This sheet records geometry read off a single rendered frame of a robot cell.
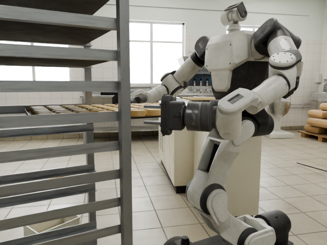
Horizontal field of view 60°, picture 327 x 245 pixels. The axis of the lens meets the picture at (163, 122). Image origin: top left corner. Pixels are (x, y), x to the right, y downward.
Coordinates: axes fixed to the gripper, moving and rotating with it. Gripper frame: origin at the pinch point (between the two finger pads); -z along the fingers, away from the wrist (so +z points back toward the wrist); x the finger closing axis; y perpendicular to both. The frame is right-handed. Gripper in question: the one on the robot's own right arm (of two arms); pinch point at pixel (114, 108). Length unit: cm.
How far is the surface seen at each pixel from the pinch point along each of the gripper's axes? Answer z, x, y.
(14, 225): -59, -27, 0
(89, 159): -8.0, -22.6, -8.5
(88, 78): -7.7, 13.0, -8.4
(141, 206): 105, -95, -28
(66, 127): -14.7, -7.6, -14.9
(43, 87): -53, 10, 6
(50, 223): 42, -87, -72
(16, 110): -27.8, 0.4, -28.0
